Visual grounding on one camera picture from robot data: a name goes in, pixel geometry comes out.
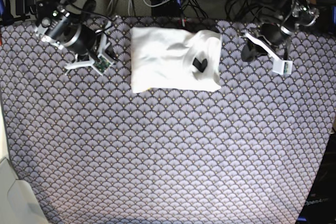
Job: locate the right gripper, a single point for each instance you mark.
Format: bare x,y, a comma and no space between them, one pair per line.
88,46

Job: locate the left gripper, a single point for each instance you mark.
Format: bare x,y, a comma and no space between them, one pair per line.
269,39

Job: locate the white printed T-shirt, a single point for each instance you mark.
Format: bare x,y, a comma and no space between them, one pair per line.
167,58

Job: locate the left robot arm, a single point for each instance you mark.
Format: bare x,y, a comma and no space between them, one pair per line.
283,20

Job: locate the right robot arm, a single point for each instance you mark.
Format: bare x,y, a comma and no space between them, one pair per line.
53,17

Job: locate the patterned grey tablecloth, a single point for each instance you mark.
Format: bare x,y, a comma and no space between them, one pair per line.
94,152

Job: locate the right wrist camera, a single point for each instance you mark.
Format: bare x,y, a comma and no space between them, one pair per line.
103,64

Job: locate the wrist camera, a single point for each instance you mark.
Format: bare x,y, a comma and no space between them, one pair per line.
282,67
103,64

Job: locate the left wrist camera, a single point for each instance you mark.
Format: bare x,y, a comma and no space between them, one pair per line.
282,67

